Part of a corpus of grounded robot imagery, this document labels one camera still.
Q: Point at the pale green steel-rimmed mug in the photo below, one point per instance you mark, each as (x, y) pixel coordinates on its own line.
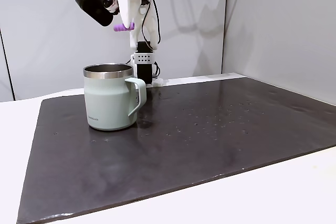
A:
(110, 98)

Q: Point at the black oval camera box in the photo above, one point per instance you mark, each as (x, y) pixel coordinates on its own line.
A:
(94, 9)

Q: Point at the purple pen grip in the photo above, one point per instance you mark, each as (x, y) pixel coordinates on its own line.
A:
(120, 27)

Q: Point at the black table mat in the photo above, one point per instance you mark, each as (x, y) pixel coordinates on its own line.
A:
(183, 155)

